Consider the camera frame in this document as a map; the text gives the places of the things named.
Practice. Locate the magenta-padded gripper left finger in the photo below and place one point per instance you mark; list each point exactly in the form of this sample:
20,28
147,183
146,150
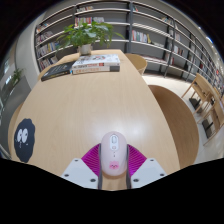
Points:
88,163

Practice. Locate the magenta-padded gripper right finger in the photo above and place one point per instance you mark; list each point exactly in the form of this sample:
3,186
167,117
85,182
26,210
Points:
137,163

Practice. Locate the pale pink computer mouse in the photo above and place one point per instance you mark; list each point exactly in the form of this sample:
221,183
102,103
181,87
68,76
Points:
114,153

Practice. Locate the dark cartoon-eyed mouse pad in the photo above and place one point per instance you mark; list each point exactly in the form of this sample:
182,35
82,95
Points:
24,140

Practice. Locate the round-backed wooden chair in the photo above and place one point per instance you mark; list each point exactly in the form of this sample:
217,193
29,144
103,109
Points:
178,126
137,61

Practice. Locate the white book with red-lettered spine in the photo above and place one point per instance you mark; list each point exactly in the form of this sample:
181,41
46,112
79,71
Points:
96,70

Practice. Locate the black book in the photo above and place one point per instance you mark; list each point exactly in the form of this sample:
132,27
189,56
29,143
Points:
58,70

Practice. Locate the group of slatted wooden chairs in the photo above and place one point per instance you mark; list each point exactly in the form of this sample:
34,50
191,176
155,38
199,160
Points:
200,88

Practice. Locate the white book with printed cover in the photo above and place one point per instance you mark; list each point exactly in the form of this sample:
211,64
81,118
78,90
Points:
96,60

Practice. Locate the small green floor plant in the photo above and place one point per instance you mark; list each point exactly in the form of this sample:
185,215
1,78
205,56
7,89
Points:
16,76

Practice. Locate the green potted plant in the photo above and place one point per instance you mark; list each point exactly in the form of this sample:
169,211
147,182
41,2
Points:
85,35

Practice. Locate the grey bookshelf unit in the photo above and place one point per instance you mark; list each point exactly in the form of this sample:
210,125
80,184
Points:
146,28

